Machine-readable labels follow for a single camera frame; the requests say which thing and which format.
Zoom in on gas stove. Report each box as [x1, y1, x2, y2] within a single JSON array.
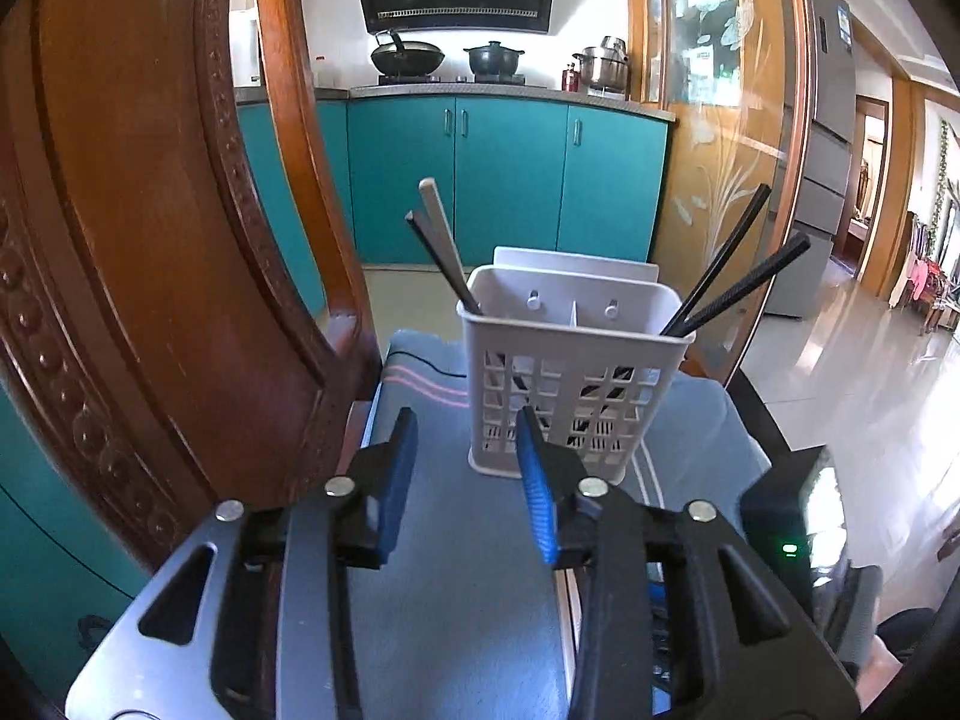
[[377, 73, 526, 86]]

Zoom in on black wok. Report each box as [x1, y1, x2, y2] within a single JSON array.
[[370, 28, 447, 77]]

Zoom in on silver refrigerator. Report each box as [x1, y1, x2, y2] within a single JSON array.
[[765, 0, 857, 320]]

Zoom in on carved wooden chair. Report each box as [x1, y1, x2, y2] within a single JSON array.
[[0, 0, 788, 691]]

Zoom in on black chopstick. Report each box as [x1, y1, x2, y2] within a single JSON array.
[[671, 232, 812, 337], [405, 210, 482, 314], [660, 184, 773, 335]]

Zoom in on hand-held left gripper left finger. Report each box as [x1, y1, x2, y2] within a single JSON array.
[[64, 406, 419, 720]]

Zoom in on person's right hand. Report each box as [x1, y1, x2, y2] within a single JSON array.
[[855, 634, 905, 706]]

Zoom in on grey kitchen countertop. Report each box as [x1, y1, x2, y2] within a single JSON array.
[[234, 82, 677, 123]]

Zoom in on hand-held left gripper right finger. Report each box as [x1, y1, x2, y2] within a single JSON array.
[[514, 405, 860, 720]]

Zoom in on black cooking pot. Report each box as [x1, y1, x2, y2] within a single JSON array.
[[463, 41, 526, 80]]

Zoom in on white countertop appliance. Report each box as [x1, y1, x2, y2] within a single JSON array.
[[231, 9, 261, 87]]

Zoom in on white plastic utensil basket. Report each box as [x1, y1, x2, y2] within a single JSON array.
[[457, 246, 695, 479]]

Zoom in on stainless steel pot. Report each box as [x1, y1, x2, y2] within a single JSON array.
[[572, 35, 629, 91]]

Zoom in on hanging clothes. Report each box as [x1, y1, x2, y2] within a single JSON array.
[[892, 210, 960, 331]]

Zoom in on etched glass sliding door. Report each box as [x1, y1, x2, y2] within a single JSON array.
[[626, 0, 815, 383]]

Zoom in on beige chopstick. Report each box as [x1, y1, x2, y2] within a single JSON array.
[[418, 178, 475, 293]]

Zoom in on teal lower kitchen cabinets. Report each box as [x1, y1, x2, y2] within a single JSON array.
[[0, 94, 670, 691]]

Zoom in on blue-grey striped cloth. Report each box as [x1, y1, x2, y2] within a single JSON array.
[[352, 330, 773, 720]]

